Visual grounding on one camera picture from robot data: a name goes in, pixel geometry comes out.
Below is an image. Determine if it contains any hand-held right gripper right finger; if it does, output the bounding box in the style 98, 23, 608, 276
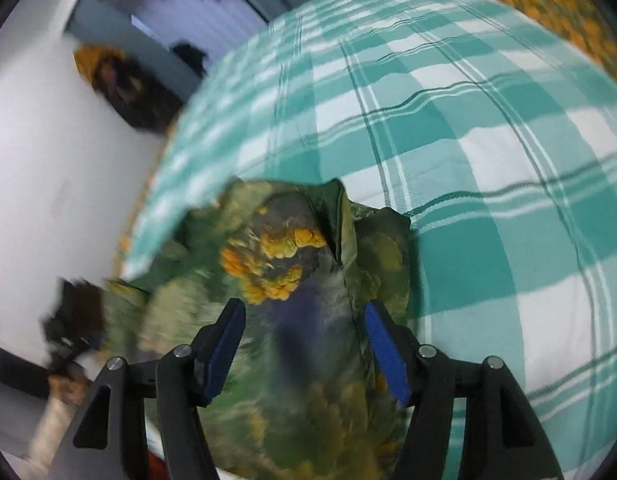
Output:
363, 300, 564, 480

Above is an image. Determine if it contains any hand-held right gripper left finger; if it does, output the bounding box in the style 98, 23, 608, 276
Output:
46, 297, 248, 480

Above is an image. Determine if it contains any green landscape print jacket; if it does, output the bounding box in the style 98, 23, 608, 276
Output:
103, 177, 414, 480

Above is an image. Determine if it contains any person's orange fleece clothing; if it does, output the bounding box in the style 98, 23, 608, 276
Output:
147, 452, 220, 480

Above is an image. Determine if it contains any green checked blanket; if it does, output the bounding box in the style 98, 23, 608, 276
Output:
123, 0, 617, 480

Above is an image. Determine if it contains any dark hanging coat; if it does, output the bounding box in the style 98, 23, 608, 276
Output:
94, 55, 185, 135

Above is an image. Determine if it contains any hooded brown coat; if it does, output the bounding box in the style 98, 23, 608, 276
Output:
73, 44, 126, 88

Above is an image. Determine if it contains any black hanging garment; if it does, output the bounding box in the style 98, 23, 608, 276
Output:
169, 42, 210, 79

